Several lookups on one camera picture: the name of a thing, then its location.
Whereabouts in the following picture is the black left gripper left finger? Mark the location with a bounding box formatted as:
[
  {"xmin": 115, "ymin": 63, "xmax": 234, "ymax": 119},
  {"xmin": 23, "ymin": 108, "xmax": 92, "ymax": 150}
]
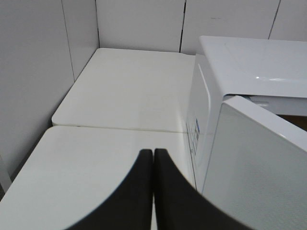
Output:
[{"xmin": 68, "ymin": 149, "xmax": 153, "ymax": 230}]

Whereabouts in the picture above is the white microwave door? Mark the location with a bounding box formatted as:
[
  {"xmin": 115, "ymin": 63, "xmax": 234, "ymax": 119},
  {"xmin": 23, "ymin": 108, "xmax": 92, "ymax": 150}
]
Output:
[{"xmin": 203, "ymin": 96, "xmax": 307, "ymax": 230}]

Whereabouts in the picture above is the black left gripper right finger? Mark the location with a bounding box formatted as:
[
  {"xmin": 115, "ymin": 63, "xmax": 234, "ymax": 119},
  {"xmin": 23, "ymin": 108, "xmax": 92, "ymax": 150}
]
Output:
[{"xmin": 154, "ymin": 149, "xmax": 242, "ymax": 230}]

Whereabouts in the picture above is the white microwave oven body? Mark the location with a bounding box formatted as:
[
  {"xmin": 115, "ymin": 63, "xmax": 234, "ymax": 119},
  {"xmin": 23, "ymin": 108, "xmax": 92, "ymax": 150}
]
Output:
[{"xmin": 186, "ymin": 35, "xmax": 307, "ymax": 192}]

